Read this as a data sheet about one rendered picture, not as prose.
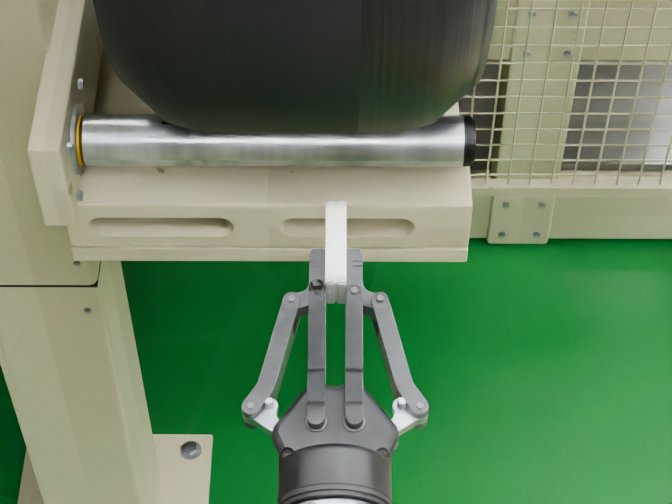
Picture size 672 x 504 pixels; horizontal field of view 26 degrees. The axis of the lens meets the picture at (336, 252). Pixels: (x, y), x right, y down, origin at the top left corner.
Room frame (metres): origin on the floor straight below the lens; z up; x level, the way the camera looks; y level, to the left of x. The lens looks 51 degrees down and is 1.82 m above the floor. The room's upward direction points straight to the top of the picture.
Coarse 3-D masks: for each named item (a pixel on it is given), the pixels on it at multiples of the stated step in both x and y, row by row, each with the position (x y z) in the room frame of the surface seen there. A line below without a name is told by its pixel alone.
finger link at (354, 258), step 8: (352, 248) 0.66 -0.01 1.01; (352, 256) 0.66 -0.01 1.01; (360, 256) 0.66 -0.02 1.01; (352, 264) 0.65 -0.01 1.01; (360, 264) 0.65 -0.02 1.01; (352, 272) 0.64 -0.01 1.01; (360, 272) 0.64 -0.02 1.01; (352, 280) 0.64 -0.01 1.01; (360, 280) 0.64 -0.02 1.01; (368, 296) 0.62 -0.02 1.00; (368, 304) 0.62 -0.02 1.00; (368, 312) 0.62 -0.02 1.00
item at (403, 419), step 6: (396, 402) 0.54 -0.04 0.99; (402, 402) 0.54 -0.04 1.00; (396, 408) 0.54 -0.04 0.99; (402, 408) 0.54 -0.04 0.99; (396, 414) 0.53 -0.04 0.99; (402, 414) 0.53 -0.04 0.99; (408, 414) 0.53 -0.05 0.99; (396, 420) 0.53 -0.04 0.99; (402, 420) 0.53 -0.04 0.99; (408, 420) 0.53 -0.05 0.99; (414, 420) 0.53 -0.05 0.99; (420, 420) 0.53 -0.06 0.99; (426, 420) 0.53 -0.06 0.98; (396, 426) 0.53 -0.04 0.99; (402, 426) 0.53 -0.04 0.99; (408, 426) 0.53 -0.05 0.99; (414, 426) 0.53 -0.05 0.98; (402, 432) 0.52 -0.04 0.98
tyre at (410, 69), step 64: (128, 0) 0.75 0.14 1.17; (192, 0) 0.73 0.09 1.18; (256, 0) 0.73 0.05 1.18; (320, 0) 0.73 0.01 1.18; (384, 0) 0.73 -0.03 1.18; (448, 0) 0.74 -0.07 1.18; (128, 64) 0.77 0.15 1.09; (192, 64) 0.74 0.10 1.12; (256, 64) 0.74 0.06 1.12; (320, 64) 0.74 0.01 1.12; (384, 64) 0.74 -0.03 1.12; (448, 64) 0.75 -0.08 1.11; (192, 128) 0.79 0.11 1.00; (256, 128) 0.78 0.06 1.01; (320, 128) 0.78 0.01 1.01; (384, 128) 0.78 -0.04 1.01
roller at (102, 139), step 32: (96, 128) 0.87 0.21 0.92; (128, 128) 0.87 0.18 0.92; (160, 128) 0.87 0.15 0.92; (416, 128) 0.87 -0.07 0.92; (448, 128) 0.87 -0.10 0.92; (96, 160) 0.85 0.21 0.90; (128, 160) 0.85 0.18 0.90; (160, 160) 0.85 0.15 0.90; (192, 160) 0.85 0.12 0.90; (224, 160) 0.85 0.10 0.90; (256, 160) 0.85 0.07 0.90; (288, 160) 0.85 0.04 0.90; (320, 160) 0.85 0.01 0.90; (352, 160) 0.85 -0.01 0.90; (384, 160) 0.85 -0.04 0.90; (416, 160) 0.85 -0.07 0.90; (448, 160) 0.85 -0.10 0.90
